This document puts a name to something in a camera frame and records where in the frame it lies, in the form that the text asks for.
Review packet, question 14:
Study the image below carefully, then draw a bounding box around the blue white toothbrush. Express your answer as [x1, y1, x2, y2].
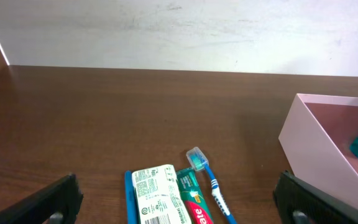
[186, 147, 237, 224]

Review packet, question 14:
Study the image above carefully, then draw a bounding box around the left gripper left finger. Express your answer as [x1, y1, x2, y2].
[0, 174, 83, 224]

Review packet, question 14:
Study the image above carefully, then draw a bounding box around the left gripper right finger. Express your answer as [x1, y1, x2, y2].
[273, 171, 358, 224]

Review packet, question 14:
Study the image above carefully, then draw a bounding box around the pink cardboard box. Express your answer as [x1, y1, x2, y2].
[278, 93, 358, 209]

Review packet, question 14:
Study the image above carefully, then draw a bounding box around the green red toothpaste tube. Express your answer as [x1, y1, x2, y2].
[176, 167, 214, 224]

